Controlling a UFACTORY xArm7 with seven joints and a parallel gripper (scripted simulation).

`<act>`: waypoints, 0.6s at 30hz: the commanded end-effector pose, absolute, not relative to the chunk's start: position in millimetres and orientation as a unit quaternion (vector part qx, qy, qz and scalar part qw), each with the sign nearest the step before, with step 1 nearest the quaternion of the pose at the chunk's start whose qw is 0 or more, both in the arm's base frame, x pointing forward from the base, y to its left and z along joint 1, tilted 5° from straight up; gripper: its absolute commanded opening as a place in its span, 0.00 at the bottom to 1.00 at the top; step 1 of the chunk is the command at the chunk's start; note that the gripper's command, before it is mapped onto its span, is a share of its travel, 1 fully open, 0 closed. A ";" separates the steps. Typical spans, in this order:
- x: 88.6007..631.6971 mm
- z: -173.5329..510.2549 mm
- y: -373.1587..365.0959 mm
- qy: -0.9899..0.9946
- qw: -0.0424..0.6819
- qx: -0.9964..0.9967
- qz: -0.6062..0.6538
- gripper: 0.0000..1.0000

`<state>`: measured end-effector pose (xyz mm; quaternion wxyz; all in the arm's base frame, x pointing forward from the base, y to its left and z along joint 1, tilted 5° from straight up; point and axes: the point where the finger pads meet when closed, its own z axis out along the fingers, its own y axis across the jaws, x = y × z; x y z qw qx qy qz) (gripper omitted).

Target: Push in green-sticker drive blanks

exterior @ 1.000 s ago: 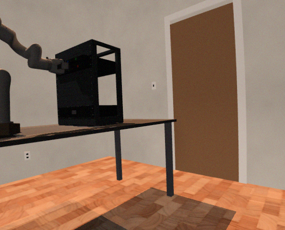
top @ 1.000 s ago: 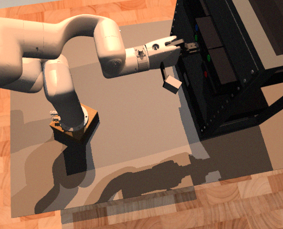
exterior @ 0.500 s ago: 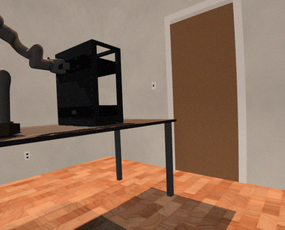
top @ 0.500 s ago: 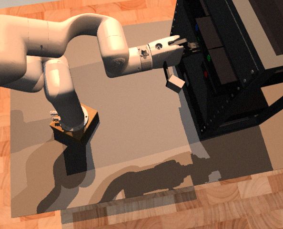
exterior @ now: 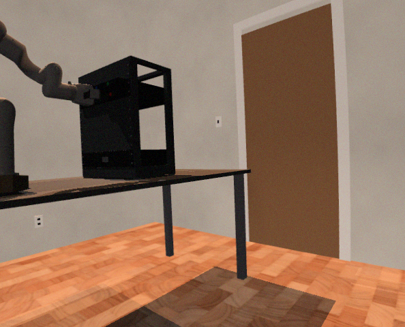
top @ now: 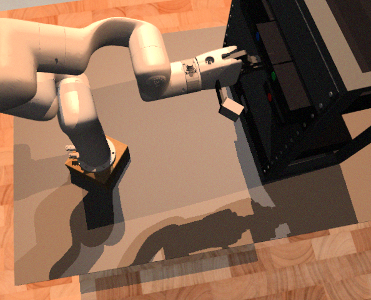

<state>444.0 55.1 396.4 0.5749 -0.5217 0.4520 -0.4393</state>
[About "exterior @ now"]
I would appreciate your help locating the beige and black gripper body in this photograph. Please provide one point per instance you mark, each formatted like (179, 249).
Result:
(80, 90)

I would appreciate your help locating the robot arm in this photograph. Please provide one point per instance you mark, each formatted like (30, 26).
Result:
(50, 76)

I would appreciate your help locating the black server rack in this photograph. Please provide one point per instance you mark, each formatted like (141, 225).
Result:
(110, 131)

